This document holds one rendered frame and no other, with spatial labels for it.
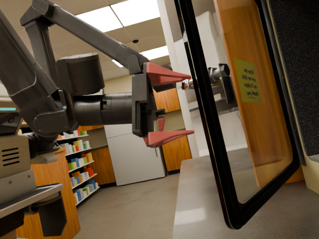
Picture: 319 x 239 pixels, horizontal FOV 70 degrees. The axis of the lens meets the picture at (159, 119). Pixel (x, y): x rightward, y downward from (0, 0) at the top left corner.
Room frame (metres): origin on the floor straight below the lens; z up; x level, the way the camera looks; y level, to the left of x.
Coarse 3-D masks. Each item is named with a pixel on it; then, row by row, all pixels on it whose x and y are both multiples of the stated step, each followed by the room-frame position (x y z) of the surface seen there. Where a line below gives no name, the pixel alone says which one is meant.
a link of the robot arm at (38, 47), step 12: (48, 0) 0.73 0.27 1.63; (36, 12) 0.74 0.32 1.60; (24, 24) 0.76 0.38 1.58; (36, 24) 0.75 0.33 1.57; (48, 24) 0.81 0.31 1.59; (36, 36) 0.76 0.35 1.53; (48, 36) 0.79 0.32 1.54; (36, 48) 0.77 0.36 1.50; (48, 48) 0.78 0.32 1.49; (36, 60) 0.77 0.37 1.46; (48, 60) 0.76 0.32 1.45; (48, 72) 0.76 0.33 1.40; (60, 132) 0.75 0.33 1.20
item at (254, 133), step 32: (192, 0) 0.31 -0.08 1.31; (224, 0) 0.38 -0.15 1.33; (224, 32) 0.36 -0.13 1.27; (256, 32) 0.46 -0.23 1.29; (192, 64) 0.29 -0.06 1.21; (256, 64) 0.43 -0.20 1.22; (224, 96) 0.33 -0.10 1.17; (256, 96) 0.41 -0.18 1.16; (224, 128) 0.32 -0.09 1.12; (256, 128) 0.39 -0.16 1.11; (256, 160) 0.37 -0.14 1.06; (288, 160) 0.46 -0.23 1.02; (256, 192) 0.35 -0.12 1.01
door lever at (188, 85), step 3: (183, 81) 0.36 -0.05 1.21; (186, 81) 0.35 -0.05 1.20; (189, 81) 0.35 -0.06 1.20; (192, 81) 0.35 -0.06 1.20; (183, 84) 0.36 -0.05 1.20; (186, 84) 0.35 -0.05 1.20; (189, 84) 0.35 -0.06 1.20; (192, 84) 0.35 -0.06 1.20; (183, 87) 0.36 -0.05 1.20; (186, 87) 0.35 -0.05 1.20; (189, 87) 0.35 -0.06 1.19; (192, 87) 0.36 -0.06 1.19
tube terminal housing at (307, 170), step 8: (272, 24) 0.49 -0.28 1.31; (280, 56) 0.49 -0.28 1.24; (288, 88) 0.49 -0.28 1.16; (296, 120) 0.49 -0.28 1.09; (304, 152) 0.49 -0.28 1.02; (304, 168) 0.50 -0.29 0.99; (312, 168) 0.47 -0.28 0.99; (304, 176) 0.51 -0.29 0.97; (312, 176) 0.48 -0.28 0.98; (312, 184) 0.48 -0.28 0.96
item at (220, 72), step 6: (222, 66) 0.31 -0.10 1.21; (216, 72) 0.31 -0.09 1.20; (222, 72) 0.31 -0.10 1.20; (228, 72) 0.31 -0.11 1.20; (216, 78) 0.32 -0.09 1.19; (222, 78) 0.31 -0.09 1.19; (228, 78) 0.32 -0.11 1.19; (228, 84) 0.31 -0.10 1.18; (228, 90) 0.31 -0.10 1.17; (228, 96) 0.31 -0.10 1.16; (228, 102) 0.31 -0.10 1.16; (234, 102) 0.32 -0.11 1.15
